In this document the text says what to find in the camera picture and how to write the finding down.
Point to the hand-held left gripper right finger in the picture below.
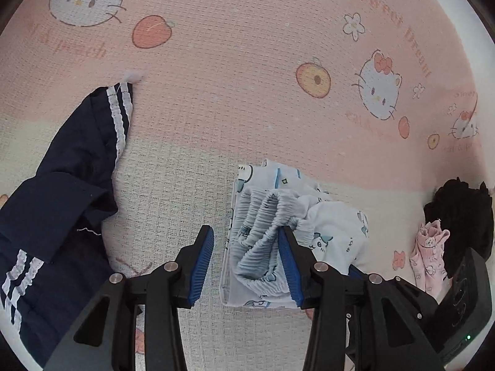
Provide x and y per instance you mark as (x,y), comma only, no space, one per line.
(290,274)

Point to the light blue printed pajama top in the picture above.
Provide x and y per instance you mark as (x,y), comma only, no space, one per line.
(278,174)

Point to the pink printed pajama pants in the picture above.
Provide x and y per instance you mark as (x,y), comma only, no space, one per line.
(429,255)

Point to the pink printed sofa cover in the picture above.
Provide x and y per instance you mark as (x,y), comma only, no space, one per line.
(232,104)

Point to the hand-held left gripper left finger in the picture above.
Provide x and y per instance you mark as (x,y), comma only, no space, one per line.
(201,266)

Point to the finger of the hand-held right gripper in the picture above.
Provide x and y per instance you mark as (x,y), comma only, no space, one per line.
(415,297)

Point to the black fuzzy cloth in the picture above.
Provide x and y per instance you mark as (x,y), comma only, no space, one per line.
(460,216)

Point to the crumpled navy white-striped garment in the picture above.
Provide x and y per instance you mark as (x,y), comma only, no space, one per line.
(69,201)

